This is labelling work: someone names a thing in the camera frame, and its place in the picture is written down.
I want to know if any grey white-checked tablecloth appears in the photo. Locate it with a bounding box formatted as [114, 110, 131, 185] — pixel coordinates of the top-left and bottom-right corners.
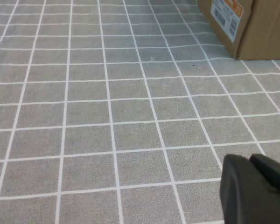
[0, 0, 280, 224]

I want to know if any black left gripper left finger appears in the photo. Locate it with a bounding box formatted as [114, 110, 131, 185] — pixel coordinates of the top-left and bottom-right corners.
[219, 154, 280, 224]

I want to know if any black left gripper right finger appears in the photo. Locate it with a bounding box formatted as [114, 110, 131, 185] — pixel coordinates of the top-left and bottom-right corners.
[249, 153, 280, 203]

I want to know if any brown cardboard shoe box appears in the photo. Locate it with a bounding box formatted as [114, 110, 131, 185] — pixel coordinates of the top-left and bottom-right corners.
[197, 0, 280, 61]

